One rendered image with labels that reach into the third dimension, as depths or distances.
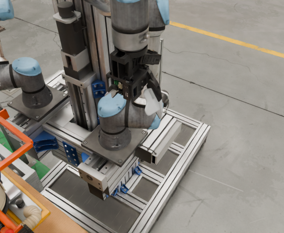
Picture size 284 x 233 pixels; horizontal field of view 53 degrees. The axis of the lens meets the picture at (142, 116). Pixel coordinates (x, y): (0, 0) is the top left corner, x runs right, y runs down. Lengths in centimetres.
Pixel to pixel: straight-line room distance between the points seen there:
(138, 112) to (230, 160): 162
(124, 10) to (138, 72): 16
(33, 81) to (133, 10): 97
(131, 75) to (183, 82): 267
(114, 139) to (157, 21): 52
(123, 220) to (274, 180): 131
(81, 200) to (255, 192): 135
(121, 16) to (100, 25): 62
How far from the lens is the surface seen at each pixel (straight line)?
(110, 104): 114
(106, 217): 204
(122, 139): 125
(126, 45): 58
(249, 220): 238
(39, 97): 151
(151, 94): 69
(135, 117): 113
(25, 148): 117
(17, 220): 115
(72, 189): 218
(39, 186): 195
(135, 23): 56
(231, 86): 335
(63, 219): 125
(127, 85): 62
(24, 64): 145
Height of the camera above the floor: 205
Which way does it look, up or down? 46 degrees down
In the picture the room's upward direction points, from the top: straight up
